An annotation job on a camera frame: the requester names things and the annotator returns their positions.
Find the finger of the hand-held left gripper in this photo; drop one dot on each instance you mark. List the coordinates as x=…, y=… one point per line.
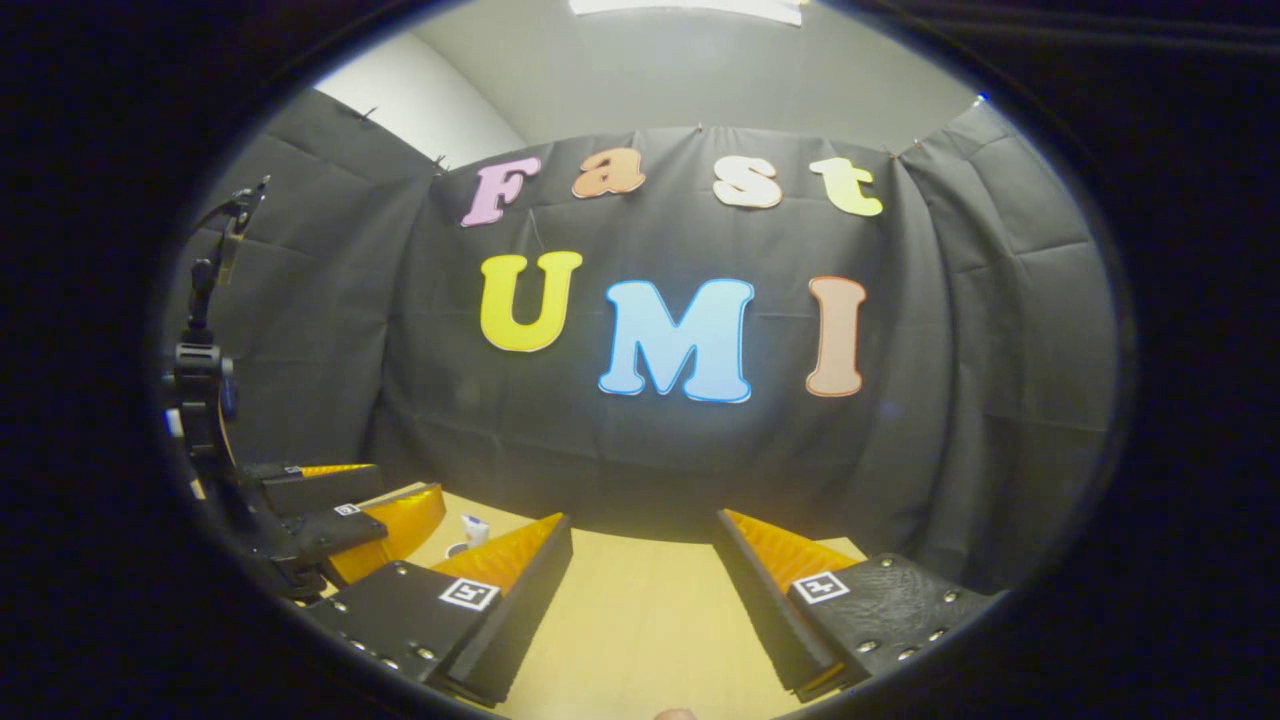
x=320, y=530
x=320, y=490

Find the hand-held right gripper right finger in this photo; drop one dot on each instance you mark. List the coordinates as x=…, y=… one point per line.
x=762, y=610

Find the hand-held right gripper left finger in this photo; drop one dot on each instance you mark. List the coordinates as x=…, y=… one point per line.
x=520, y=620

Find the white toothpaste tube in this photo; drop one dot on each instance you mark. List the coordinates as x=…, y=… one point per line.
x=475, y=530

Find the light wooden desktop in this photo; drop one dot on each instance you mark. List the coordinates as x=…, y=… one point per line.
x=650, y=640

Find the black backdrop cloth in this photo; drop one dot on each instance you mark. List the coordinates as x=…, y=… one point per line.
x=650, y=450

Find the white ceiling light panel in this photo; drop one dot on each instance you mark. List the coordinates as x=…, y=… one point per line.
x=690, y=8

